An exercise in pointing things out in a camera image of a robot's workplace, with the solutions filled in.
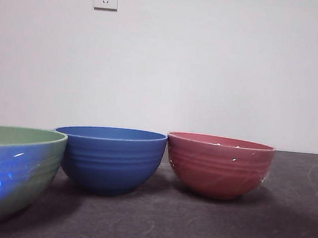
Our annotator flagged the green ribbed bowl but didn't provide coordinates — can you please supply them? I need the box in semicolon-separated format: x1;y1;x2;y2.
0;125;69;238

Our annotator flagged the blue ribbed bowl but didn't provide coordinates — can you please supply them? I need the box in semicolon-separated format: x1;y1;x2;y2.
49;122;169;201

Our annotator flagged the red ribbed bowl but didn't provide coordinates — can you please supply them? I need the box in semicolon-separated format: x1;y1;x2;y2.
162;130;277;205

